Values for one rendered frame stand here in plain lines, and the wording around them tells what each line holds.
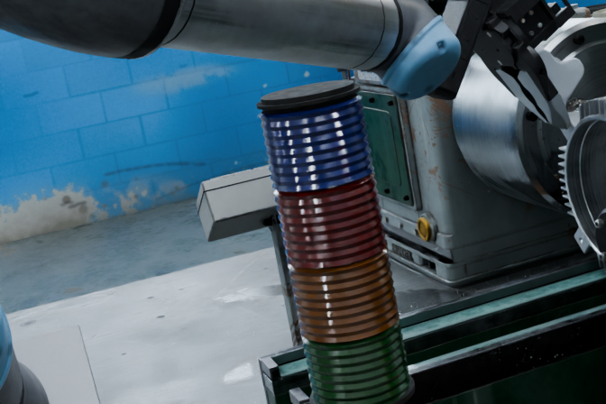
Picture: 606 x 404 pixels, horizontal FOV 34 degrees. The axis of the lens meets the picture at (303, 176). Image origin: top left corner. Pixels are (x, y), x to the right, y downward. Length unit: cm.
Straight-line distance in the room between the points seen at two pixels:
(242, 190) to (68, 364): 26
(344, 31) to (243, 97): 575
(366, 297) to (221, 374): 77
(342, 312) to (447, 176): 88
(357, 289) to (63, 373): 58
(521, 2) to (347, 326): 51
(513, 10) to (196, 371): 65
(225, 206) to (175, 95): 536
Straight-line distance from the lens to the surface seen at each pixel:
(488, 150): 131
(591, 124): 108
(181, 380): 134
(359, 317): 57
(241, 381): 129
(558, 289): 108
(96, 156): 643
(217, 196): 110
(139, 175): 647
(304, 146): 55
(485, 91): 130
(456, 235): 146
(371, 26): 82
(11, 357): 91
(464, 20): 99
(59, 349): 111
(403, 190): 153
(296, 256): 57
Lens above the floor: 128
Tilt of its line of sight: 11 degrees down
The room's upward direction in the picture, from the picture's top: 11 degrees counter-clockwise
